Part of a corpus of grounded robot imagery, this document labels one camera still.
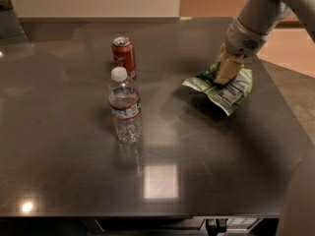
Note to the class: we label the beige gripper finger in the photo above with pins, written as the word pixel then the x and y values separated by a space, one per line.
pixel 221 56
pixel 229 67

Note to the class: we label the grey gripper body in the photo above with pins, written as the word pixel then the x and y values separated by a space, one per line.
pixel 243 41

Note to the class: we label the green jalapeno chip bag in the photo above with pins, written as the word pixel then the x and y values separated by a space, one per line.
pixel 228 97

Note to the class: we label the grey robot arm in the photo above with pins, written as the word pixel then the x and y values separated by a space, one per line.
pixel 273 11

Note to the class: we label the red coke can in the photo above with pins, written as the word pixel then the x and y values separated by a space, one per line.
pixel 124 54

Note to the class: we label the clear plastic water bottle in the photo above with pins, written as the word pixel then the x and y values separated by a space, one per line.
pixel 124 102

